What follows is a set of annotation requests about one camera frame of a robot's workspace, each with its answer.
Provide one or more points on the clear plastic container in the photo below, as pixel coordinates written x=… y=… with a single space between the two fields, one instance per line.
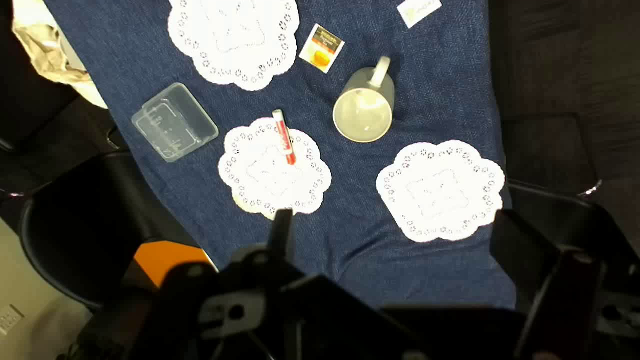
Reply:
x=174 y=123

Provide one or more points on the orange flat object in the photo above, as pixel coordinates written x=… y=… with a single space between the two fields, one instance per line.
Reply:
x=166 y=257

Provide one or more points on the orange tea bag packet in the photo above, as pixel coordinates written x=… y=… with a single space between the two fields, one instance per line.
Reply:
x=321 y=49

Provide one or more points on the white ceramic mug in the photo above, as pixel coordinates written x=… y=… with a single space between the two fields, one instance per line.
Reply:
x=363 y=110

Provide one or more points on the small white paper card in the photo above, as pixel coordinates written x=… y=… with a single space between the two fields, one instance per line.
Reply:
x=418 y=8

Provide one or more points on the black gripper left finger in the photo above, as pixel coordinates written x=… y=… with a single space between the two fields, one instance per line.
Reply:
x=267 y=301

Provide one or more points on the red Expo marker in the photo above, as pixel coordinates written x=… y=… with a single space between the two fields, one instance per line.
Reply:
x=285 y=137

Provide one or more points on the blue denim tablecloth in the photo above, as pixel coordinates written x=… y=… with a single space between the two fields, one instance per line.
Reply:
x=180 y=193

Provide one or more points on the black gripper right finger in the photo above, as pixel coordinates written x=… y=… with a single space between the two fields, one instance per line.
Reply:
x=580 y=301

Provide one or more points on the cream crumpled cloth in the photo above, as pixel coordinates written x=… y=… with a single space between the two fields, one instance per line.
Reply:
x=53 y=53

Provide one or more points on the white paper doily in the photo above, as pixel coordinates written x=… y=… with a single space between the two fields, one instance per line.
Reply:
x=267 y=180
x=233 y=41
x=440 y=191

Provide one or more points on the black office chair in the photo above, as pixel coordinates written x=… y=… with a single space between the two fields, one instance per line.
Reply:
x=81 y=227
x=603 y=211

